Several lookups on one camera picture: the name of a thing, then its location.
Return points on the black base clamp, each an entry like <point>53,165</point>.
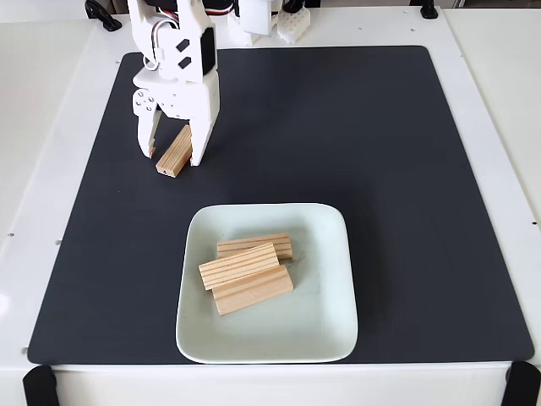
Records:
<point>292,5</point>

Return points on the black rubber mat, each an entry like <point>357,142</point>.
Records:
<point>127,254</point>

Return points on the wooden block with stepped edge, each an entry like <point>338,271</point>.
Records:
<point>253,292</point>

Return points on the grooved wooden block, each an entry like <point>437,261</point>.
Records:
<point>236,266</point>
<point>173,160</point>

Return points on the black table clamp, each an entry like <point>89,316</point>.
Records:
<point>428,10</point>
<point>39,387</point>
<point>105,19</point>
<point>524,385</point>

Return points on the wooden block with dark grooves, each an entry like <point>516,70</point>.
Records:
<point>283,245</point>

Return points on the pale green square plate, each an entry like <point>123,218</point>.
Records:
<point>321,321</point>

